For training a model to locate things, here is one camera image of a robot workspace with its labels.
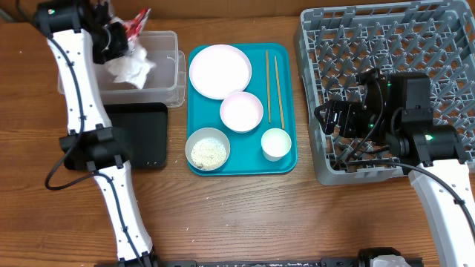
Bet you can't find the red snack wrapper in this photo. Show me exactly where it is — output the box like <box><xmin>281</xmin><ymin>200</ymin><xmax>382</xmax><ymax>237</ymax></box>
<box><xmin>123</xmin><ymin>8</ymin><xmax>151</xmax><ymax>44</ymax></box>

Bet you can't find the white napkin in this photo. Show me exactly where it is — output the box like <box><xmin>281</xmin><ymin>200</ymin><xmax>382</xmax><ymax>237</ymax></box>
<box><xmin>105</xmin><ymin>44</ymin><xmax>156</xmax><ymax>89</ymax></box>

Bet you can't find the white cup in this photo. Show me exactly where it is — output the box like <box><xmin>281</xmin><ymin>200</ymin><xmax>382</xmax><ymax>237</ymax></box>
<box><xmin>261</xmin><ymin>128</ymin><xmax>292</xmax><ymax>162</ymax></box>

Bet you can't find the wooden chopstick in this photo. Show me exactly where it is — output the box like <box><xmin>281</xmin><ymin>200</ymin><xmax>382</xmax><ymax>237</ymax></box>
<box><xmin>274</xmin><ymin>56</ymin><xmax>285</xmax><ymax>130</ymax></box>
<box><xmin>265</xmin><ymin>50</ymin><xmax>272</xmax><ymax>123</ymax></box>

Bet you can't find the pink bowl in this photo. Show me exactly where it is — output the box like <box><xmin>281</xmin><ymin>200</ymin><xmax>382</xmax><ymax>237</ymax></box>
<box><xmin>220</xmin><ymin>92</ymin><xmax>263</xmax><ymax>134</ymax></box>

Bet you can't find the pink round plate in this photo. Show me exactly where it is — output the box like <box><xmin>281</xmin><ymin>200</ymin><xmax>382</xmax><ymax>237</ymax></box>
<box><xmin>189</xmin><ymin>44</ymin><xmax>252</xmax><ymax>100</ymax></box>

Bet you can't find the grey small bowl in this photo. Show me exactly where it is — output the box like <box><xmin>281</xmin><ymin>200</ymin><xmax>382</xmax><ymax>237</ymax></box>
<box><xmin>185</xmin><ymin>128</ymin><xmax>231</xmax><ymax>171</ymax></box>

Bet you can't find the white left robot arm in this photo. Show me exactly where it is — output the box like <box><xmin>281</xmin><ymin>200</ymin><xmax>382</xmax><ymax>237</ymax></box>
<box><xmin>33</xmin><ymin>1</ymin><xmax>160</xmax><ymax>266</ymax></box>

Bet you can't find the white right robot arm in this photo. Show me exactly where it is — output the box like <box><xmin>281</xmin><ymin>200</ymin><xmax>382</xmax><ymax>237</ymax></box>
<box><xmin>314</xmin><ymin>68</ymin><xmax>474</xmax><ymax>266</ymax></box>

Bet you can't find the grey dishwasher rack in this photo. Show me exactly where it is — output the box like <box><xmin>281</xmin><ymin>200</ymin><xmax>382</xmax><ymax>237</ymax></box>
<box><xmin>295</xmin><ymin>1</ymin><xmax>474</xmax><ymax>185</ymax></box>

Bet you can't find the teal serving tray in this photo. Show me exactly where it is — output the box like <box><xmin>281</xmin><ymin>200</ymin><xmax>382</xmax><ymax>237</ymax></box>
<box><xmin>187</xmin><ymin>43</ymin><xmax>298</xmax><ymax>177</ymax></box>

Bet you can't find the clear plastic bin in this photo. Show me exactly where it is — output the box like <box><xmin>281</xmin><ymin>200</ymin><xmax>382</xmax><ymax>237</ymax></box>
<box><xmin>94</xmin><ymin>31</ymin><xmax>186</xmax><ymax>108</ymax></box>

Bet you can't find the black plastic tray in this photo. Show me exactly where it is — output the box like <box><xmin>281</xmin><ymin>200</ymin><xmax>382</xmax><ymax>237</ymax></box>
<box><xmin>63</xmin><ymin>102</ymin><xmax>169</xmax><ymax>171</ymax></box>

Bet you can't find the pile of rice grains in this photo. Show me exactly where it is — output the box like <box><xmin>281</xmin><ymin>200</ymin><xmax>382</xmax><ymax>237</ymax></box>
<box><xmin>190</xmin><ymin>138</ymin><xmax>227</xmax><ymax>171</ymax></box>

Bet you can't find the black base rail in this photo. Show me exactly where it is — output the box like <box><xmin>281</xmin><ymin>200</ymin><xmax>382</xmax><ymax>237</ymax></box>
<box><xmin>94</xmin><ymin>246</ymin><xmax>424</xmax><ymax>267</ymax></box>

